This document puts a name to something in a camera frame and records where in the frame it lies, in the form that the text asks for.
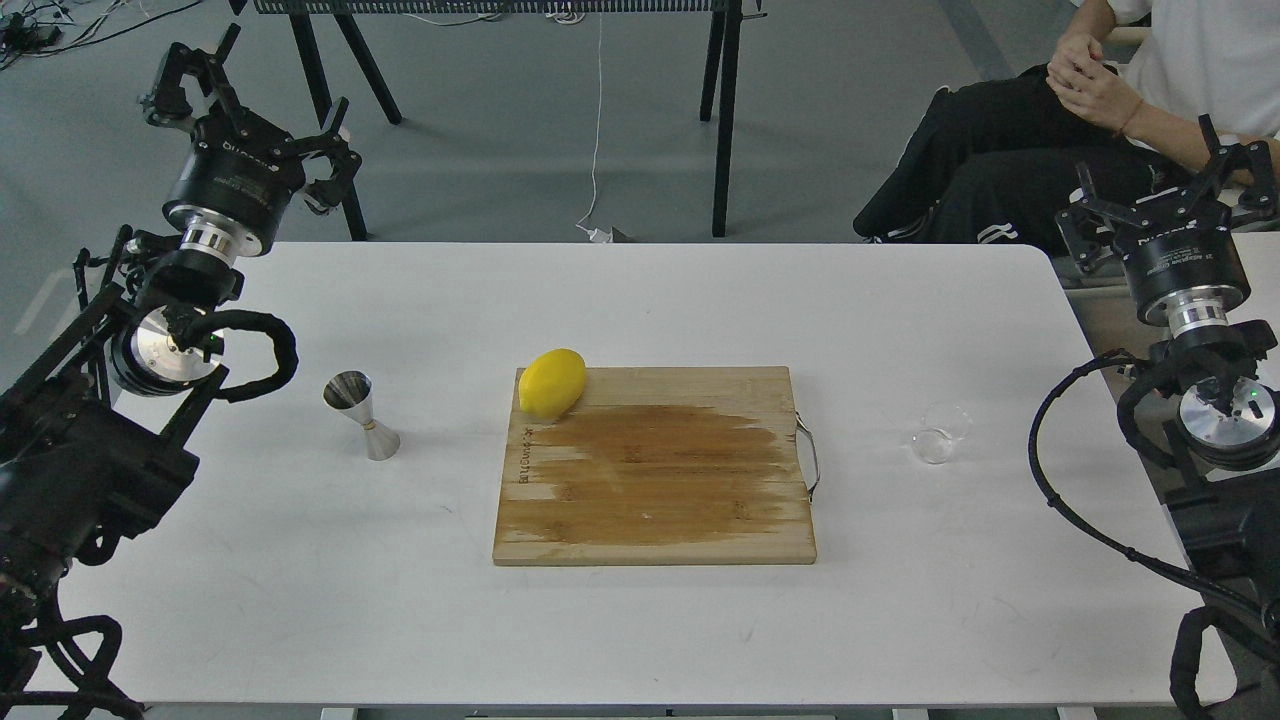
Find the person's clasped hands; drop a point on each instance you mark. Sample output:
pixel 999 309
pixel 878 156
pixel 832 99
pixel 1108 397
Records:
pixel 1087 87

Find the steel jigger measuring cup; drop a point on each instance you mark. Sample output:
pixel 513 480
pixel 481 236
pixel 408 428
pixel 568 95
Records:
pixel 350 394

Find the clear glass cup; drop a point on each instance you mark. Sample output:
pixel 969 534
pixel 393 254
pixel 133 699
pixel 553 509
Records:
pixel 941 429

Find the black trestle table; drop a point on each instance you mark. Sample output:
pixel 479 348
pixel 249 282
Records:
pixel 510 123

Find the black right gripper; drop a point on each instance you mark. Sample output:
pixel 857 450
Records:
pixel 1196 252

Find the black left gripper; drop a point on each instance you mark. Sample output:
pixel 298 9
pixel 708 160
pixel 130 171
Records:
pixel 242 171

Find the wooden cutting board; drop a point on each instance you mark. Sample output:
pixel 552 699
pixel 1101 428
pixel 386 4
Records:
pixel 659 466

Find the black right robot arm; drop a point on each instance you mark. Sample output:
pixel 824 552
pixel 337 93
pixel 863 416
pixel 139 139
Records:
pixel 1197 404

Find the seated person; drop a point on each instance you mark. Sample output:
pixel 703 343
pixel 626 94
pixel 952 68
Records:
pixel 995 162

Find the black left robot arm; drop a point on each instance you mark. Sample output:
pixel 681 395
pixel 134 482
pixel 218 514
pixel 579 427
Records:
pixel 95 431

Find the yellow lemon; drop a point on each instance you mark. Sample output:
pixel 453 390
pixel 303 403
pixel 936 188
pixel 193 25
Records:
pixel 551 384

